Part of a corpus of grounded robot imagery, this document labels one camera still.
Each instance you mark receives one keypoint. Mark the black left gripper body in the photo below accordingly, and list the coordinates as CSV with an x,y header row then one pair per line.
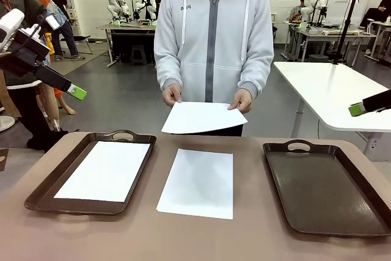
x,y
52,79

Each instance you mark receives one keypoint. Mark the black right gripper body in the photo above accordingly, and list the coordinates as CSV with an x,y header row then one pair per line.
x,y
378,102

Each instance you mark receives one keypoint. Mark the white A4 paper sheet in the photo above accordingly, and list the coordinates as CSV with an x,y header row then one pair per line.
x,y
104,172
201,117

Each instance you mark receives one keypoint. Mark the person's right forearm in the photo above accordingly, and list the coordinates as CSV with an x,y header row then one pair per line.
x,y
168,71

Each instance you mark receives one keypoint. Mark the person's left forearm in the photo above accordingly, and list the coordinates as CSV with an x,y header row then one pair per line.
x,y
256,71

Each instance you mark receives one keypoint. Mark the person's right hand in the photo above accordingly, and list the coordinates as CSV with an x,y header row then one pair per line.
x,y
171,94

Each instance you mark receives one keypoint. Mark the person's left hand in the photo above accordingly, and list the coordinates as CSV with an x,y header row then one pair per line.
x,y
244,100

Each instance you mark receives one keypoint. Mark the white table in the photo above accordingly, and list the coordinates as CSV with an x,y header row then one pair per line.
x,y
330,90

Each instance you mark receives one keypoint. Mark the bystander in green jacket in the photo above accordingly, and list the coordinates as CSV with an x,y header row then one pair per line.
x,y
27,111

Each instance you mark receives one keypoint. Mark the bystander in black jacket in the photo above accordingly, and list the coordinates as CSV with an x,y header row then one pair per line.
x,y
68,39

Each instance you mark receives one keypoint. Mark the black chair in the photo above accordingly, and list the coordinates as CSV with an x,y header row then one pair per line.
x,y
78,38

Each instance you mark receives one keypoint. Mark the white round fan base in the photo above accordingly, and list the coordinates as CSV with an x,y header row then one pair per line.
x,y
6,123

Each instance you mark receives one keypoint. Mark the black stool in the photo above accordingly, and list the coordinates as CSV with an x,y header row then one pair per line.
x,y
139,51

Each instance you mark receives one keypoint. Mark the white desk lamp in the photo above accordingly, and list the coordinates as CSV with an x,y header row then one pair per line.
x,y
369,27

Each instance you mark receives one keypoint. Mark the black tripod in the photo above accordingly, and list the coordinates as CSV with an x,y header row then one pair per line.
x,y
344,35

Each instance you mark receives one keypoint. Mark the small white desk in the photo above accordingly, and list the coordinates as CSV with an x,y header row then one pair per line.
x,y
385,24

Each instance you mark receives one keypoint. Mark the grey work desk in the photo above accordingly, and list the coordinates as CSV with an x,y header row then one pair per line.
x,y
336,33

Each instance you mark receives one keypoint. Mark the grey metal table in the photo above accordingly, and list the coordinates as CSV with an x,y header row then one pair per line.
x,y
128,27

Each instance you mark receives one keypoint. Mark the brown cardboard piece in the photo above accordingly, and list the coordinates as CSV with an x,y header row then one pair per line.
x,y
3,160

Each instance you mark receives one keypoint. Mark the background person in dark clothes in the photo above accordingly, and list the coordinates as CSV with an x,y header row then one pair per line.
x,y
382,7

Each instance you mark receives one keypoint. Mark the seated background person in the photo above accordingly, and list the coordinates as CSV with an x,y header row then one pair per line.
x,y
296,12

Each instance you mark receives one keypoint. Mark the person in grey hoodie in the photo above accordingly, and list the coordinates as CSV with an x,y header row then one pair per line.
x,y
214,44

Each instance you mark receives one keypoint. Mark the white A4 paper stack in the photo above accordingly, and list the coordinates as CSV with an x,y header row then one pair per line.
x,y
198,184

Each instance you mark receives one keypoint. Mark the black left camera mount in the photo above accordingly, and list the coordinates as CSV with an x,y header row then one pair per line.
x,y
30,44

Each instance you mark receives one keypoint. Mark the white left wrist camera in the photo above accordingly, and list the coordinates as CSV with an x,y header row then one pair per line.
x,y
52,23

